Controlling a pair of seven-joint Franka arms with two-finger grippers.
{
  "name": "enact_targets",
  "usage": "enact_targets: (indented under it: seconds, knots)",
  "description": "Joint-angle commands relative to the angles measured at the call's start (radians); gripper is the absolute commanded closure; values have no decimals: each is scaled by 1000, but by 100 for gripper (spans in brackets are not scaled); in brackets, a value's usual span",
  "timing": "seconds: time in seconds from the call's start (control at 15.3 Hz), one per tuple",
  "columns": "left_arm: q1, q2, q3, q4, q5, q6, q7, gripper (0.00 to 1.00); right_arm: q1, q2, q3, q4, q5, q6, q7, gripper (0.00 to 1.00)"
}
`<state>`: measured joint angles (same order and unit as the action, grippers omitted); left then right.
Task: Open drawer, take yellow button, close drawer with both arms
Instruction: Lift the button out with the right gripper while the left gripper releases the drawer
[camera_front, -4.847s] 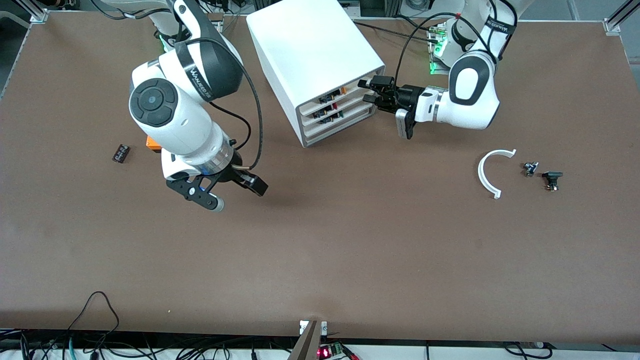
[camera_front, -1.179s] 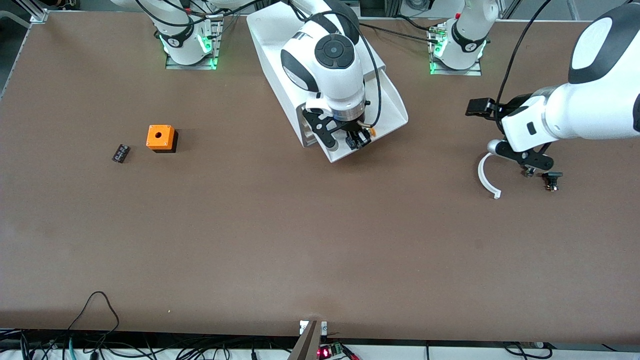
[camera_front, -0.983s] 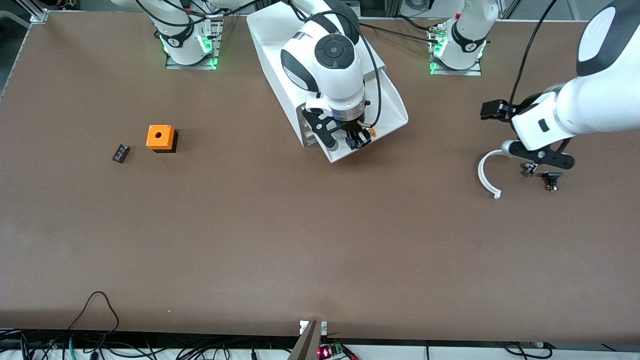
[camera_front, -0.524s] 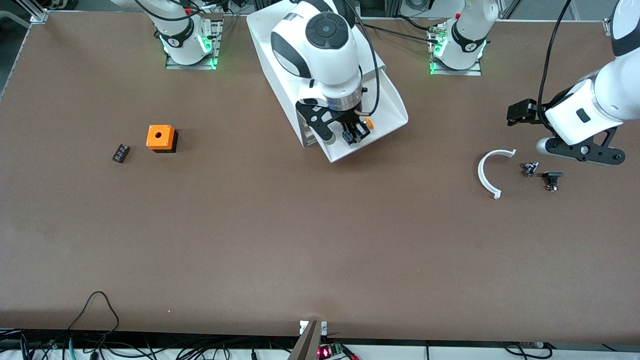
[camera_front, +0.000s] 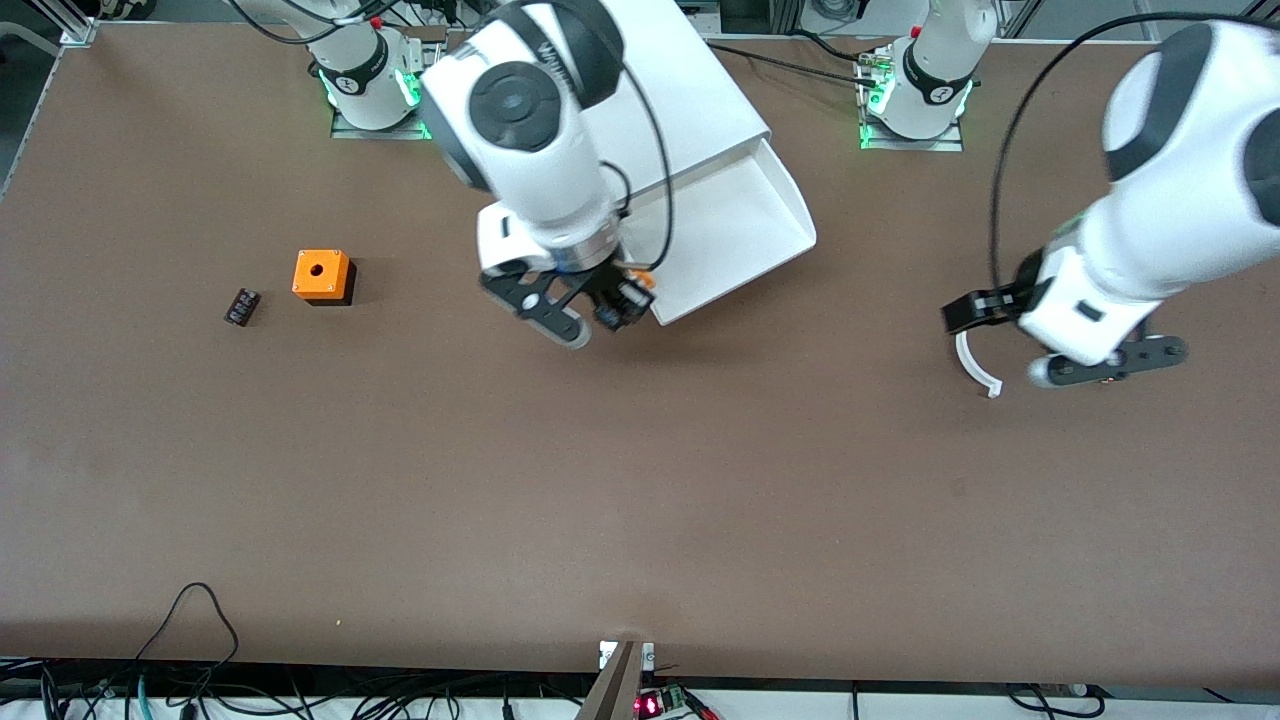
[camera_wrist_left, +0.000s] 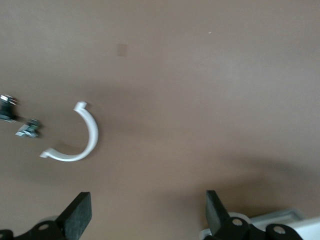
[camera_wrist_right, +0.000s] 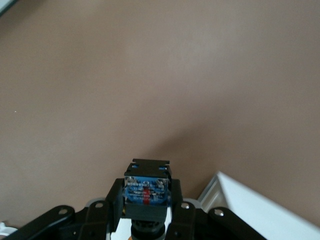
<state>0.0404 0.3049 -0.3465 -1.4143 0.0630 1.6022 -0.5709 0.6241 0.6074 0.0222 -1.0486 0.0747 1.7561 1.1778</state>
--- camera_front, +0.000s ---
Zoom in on yellow mushroom push button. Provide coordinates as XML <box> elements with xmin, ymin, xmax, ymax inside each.
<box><xmin>596</xmin><ymin>270</ymin><xmax>658</xmax><ymax>333</ymax></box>

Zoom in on white curved plastic clip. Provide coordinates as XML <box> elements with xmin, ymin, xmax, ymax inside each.
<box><xmin>955</xmin><ymin>330</ymin><xmax>1004</xmax><ymax>399</ymax></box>

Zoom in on circuit board with red light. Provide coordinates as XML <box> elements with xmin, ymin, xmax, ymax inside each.
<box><xmin>634</xmin><ymin>684</ymin><xmax>693</xmax><ymax>720</ymax></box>

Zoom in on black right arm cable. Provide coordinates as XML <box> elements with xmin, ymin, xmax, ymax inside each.
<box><xmin>225</xmin><ymin>0</ymin><xmax>675</xmax><ymax>273</ymax></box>

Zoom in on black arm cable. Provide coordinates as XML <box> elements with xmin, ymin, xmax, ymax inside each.
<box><xmin>225</xmin><ymin>0</ymin><xmax>675</xmax><ymax>273</ymax></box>
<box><xmin>988</xmin><ymin>10</ymin><xmax>1280</xmax><ymax>293</ymax></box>

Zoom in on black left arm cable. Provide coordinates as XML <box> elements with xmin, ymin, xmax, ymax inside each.
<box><xmin>988</xmin><ymin>10</ymin><xmax>1280</xmax><ymax>293</ymax></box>

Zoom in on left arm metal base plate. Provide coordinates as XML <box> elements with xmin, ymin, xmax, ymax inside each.
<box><xmin>856</xmin><ymin>50</ymin><xmax>966</xmax><ymax>153</ymax></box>

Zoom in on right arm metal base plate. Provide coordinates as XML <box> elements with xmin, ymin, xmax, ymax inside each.
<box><xmin>330</xmin><ymin>38</ymin><xmax>446</xmax><ymax>141</ymax></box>

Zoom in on orange button enclosure box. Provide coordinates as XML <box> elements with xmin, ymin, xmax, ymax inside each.
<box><xmin>292</xmin><ymin>250</ymin><xmax>357</xmax><ymax>307</ymax></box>

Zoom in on thick black power cable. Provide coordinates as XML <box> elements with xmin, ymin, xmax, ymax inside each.
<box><xmin>703</xmin><ymin>40</ymin><xmax>893</xmax><ymax>93</ymax></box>

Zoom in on small white mounting bracket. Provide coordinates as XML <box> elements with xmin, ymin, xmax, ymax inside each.
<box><xmin>598</xmin><ymin>640</ymin><xmax>657</xmax><ymax>672</ymax></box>

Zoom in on grey camera mounting post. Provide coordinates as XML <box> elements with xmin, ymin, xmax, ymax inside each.
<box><xmin>575</xmin><ymin>641</ymin><xmax>643</xmax><ymax>720</ymax></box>

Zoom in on short black coiled cable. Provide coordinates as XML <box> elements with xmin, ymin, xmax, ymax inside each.
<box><xmin>1004</xmin><ymin>683</ymin><xmax>1107</xmax><ymax>720</ymax></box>

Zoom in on thin black looped cable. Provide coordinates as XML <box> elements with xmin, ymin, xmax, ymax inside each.
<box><xmin>135</xmin><ymin>582</ymin><xmax>241</xmax><ymax>691</ymax></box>

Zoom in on tangled black cable bundle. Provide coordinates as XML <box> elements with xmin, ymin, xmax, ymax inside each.
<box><xmin>0</xmin><ymin>655</ymin><xmax>591</xmax><ymax>720</ymax></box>

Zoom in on aluminium frame profile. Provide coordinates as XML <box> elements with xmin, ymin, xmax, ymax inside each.
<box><xmin>20</xmin><ymin>0</ymin><xmax>101</xmax><ymax>47</ymax></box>

